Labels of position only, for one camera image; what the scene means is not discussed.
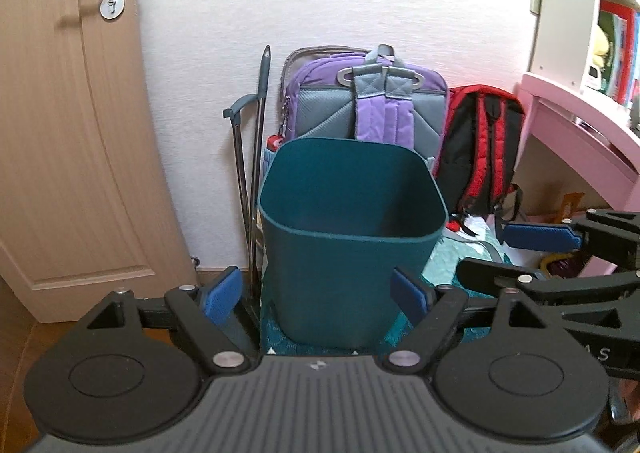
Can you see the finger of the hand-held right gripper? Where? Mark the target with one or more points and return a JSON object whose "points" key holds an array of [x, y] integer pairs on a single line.
{"points": [[495, 272], [537, 236]]}

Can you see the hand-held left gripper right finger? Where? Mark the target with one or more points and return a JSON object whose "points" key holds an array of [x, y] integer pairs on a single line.
{"points": [[411, 294]]}

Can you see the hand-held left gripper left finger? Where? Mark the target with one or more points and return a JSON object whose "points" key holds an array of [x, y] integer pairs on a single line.
{"points": [[222, 294]]}

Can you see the teal plastic bin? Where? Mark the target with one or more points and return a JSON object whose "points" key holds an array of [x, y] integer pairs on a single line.
{"points": [[345, 213]]}

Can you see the teal zigzag blanket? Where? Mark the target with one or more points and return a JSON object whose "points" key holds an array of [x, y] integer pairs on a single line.
{"points": [[450, 258]]}

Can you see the white red paper tag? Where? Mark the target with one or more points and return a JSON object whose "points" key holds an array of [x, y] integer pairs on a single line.
{"points": [[467, 227]]}

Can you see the pink desk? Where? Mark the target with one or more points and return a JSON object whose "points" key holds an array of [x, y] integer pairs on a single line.
{"points": [[575, 143]]}

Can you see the red black backpack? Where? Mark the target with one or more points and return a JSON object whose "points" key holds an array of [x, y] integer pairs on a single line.
{"points": [[480, 148]]}

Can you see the white toy bus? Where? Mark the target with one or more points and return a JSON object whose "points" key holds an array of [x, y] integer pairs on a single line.
{"points": [[594, 77]]}

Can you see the yellow plush toy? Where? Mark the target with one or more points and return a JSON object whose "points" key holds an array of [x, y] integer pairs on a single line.
{"points": [[602, 45]]}

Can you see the row of books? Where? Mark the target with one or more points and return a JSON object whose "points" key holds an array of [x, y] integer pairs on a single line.
{"points": [[625, 48]]}

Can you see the light wooden door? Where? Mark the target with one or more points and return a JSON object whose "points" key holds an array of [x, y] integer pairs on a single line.
{"points": [[75, 133]]}

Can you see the purple grey backpack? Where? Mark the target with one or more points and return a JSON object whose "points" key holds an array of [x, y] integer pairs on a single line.
{"points": [[325, 93]]}

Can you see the white bookshelf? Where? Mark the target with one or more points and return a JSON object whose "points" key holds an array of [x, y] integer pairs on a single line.
{"points": [[565, 8]]}

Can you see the silver door lock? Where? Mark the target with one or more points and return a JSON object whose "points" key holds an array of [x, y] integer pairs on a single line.
{"points": [[112, 5]]}

